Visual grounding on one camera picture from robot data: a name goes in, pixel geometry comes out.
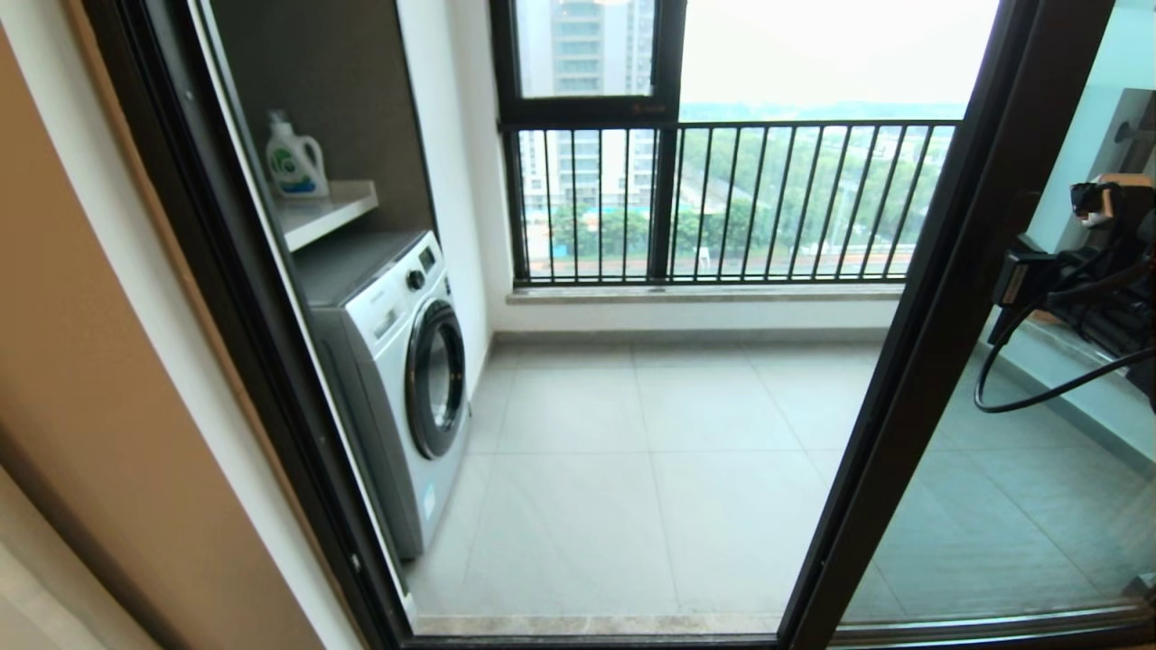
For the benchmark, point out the grey metal wall rod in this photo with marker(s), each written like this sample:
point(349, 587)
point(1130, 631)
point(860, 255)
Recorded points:
point(1124, 133)

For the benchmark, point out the white detergent bottle green label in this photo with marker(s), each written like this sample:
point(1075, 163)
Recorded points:
point(293, 164)

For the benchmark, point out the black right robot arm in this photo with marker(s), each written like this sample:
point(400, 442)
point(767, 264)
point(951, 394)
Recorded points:
point(1149, 384)

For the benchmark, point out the white cabinet shelf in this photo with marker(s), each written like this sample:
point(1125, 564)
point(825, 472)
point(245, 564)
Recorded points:
point(323, 209)

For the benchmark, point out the black balcony railing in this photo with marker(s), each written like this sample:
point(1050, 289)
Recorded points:
point(813, 125)

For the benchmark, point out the brown cabinet niche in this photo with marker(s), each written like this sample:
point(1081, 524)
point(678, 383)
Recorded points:
point(343, 90)

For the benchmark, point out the white front-load washing machine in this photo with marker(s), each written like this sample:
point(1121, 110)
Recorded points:
point(388, 361)

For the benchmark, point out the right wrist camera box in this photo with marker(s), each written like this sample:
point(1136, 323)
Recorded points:
point(1120, 200)

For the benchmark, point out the black balcony window frame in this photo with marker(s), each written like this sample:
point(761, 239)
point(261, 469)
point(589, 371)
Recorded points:
point(587, 110)

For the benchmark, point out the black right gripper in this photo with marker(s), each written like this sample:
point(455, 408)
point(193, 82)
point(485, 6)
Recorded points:
point(1106, 307)

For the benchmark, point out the dark brown sliding glass door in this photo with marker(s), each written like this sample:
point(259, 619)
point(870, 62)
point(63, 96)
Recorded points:
point(939, 298)

